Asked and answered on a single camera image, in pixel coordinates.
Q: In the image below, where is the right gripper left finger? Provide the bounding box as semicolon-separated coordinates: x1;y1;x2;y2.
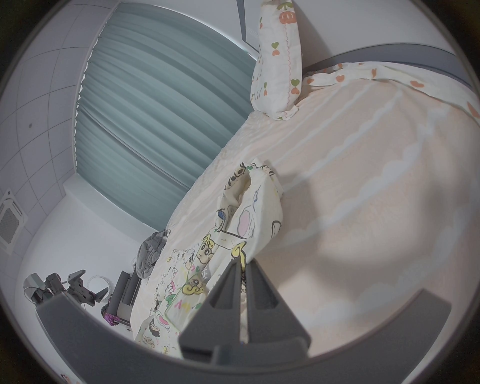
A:
178;260;241;357

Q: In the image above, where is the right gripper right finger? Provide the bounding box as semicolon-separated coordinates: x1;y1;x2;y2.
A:
246;260;312;357

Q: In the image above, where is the white printed pyjama top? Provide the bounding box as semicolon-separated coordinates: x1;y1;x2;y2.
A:
133;158;284;355

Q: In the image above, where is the purple plastic bag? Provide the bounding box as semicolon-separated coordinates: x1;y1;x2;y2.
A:
101;304;121;326

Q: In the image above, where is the grey garment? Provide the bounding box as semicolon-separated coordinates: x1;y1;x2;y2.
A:
135;229;170;279

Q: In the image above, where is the ceiling air conditioner vent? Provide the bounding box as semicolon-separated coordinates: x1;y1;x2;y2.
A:
0;189;29;256

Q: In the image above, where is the bed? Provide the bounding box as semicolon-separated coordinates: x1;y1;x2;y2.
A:
129;0;480;357

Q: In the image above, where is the blue-green curtain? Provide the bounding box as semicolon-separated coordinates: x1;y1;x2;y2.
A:
73;2;259;231

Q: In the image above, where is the white printed pillow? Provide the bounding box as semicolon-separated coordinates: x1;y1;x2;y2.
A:
250;0;304;121

